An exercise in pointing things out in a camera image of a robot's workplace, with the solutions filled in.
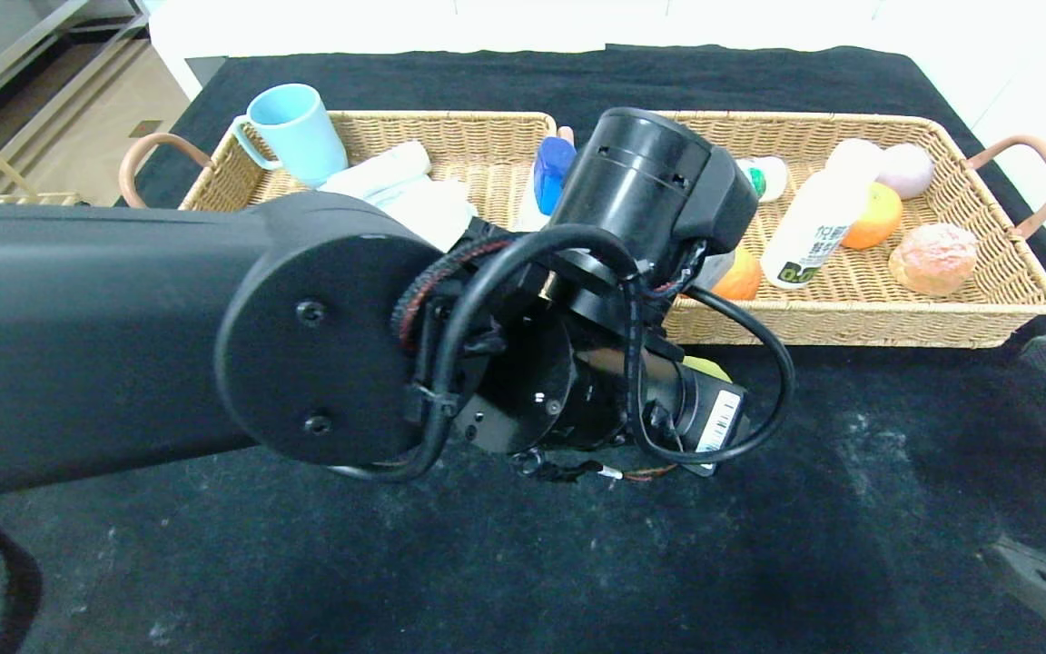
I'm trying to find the white bottle blue cap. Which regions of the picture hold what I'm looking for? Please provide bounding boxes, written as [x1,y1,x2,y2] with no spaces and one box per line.
[514,136,578,233]

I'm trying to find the yellow lemon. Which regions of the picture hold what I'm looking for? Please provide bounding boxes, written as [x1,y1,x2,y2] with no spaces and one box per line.
[682,356,733,384]

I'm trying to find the large white milk bottle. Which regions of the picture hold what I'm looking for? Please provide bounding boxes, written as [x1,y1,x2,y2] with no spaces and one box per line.
[759,138,887,290]

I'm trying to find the white tube red tip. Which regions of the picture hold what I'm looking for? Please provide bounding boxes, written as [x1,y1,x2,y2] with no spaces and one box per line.
[319,141,431,196]

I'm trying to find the orange fruit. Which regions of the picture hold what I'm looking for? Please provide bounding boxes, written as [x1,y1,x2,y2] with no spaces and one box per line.
[712,245,762,302]
[841,182,903,251]

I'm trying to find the black tablecloth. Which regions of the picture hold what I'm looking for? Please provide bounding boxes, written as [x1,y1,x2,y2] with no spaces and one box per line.
[0,45,1046,654]

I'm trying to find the small white green-label bottle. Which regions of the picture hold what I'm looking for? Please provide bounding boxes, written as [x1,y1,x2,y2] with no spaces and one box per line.
[736,156,787,203]

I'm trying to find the light blue mug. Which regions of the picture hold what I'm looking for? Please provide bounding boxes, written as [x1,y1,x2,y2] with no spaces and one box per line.
[232,84,350,189]

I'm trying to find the brown bread bun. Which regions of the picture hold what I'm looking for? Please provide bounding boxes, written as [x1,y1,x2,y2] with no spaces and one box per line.
[888,223,978,297]

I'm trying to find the pale pink egg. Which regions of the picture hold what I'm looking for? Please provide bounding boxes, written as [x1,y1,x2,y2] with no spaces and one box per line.
[877,144,934,199]

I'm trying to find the white table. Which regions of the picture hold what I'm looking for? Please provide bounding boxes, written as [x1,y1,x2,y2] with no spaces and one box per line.
[149,0,905,103]

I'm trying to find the gold metal rack cart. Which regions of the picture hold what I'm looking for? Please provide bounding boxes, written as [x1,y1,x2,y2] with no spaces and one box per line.
[0,104,84,208]

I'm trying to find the red black braided cable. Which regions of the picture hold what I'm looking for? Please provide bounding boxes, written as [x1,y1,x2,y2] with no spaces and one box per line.
[391,236,515,351]

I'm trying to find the coloured wire loop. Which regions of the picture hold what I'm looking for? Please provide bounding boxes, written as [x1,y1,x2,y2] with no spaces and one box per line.
[509,450,678,484]

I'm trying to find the wicker basket brown handles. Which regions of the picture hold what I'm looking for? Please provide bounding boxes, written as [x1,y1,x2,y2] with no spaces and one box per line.
[118,110,560,214]
[659,111,1046,348]

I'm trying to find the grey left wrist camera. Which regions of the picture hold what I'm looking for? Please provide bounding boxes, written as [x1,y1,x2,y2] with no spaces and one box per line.
[688,250,737,293]

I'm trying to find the smooth black camera cable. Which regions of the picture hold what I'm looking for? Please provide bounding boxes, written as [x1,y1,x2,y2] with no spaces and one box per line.
[328,224,796,484]

